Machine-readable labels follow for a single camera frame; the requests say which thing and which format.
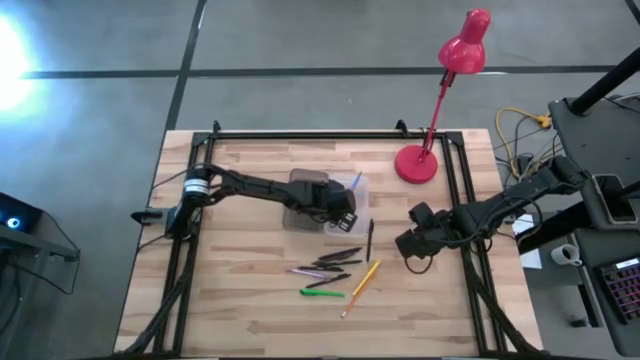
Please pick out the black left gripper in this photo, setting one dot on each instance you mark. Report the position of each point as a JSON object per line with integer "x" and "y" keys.
{"x": 341, "y": 199}

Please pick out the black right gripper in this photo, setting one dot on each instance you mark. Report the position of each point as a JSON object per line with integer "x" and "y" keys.
{"x": 440, "y": 227}

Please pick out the dark brown pen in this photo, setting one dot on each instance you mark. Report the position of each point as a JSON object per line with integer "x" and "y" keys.
{"x": 340, "y": 262}

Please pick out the yellow highlighter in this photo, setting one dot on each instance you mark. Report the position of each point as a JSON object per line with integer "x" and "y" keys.
{"x": 367, "y": 276}

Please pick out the smoky translucent box lid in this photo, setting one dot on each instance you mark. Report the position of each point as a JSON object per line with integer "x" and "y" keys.
{"x": 292, "y": 221}

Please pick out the black pen with white print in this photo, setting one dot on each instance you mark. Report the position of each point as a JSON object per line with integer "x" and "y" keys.
{"x": 315, "y": 268}

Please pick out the translucent purple pen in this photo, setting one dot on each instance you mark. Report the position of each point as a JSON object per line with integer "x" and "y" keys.
{"x": 307, "y": 273}

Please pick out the green pen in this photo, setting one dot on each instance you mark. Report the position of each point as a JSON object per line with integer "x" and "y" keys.
{"x": 320, "y": 293}

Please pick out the orange pencil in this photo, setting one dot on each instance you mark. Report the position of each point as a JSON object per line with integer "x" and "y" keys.
{"x": 350, "y": 306}

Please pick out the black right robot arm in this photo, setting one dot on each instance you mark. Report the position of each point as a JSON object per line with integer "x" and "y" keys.
{"x": 500, "y": 207}

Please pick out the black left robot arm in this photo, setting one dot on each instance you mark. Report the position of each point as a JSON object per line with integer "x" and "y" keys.
{"x": 250, "y": 187}

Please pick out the red desk lamp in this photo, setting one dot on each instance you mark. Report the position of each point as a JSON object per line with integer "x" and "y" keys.
{"x": 415, "y": 165}

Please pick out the white paper sheet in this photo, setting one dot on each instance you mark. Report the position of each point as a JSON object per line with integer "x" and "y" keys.
{"x": 531, "y": 260}

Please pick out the black power adapter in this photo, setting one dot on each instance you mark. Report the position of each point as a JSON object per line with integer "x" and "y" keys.
{"x": 525, "y": 164}

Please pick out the black square beam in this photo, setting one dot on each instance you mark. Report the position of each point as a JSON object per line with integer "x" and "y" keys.
{"x": 555, "y": 230}

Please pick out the white mug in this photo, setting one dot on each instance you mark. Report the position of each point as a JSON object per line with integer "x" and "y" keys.
{"x": 565, "y": 255}

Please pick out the small black object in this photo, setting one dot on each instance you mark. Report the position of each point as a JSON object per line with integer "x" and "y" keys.
{"x": 579, "y": 322}

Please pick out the black table clamp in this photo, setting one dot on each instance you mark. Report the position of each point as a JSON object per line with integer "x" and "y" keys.
{"x": 145, "y": 216}

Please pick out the grey side table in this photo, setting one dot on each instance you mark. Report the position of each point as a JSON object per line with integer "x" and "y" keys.
{"x": 590, "y": 145}

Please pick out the black smartphone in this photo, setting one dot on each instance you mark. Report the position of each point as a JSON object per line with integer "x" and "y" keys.
{"x": 615, "y": 197}

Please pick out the keyboard with coloured keys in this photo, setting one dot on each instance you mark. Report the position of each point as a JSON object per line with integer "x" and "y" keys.
{"x": 622, "y": 290}

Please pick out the black round pole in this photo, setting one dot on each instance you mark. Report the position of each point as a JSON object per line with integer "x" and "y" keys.
{"x": 605, "y": 82}

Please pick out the black device with blue light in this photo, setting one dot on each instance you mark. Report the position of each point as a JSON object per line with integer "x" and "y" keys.
{"x": 15, "y": 215}

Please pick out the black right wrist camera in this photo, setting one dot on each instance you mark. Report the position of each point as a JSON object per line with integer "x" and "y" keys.
{"x": 421, "y": 213}

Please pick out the black aluminium table frame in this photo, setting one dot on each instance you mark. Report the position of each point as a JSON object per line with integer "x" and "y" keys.
{"x": 325, "y": 135}

